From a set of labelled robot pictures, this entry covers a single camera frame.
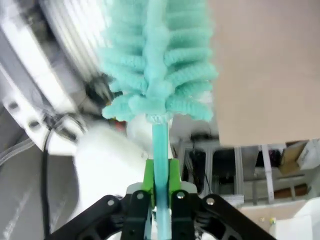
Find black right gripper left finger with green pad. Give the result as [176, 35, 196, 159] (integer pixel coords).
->
[51, 158, 156, 240]

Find white cardboard box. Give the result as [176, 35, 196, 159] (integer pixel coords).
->
[298, 139, 320, 171]

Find brown cardboard box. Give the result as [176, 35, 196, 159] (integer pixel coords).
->
[277, 141, 311, 176]

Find aluminium profile frame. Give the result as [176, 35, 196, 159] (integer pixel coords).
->
[178, 139, 276, 207]

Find white ribbed hose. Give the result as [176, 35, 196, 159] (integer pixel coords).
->
[41, 0, 112, 82]

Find black cable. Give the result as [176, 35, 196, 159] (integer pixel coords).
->
[42, 124, 55, 237]

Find teal chenille duster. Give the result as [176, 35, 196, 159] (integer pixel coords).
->
[101, 0, 220, 240]

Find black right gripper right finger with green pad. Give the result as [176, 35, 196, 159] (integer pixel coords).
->
[167, 158, 276, 240]

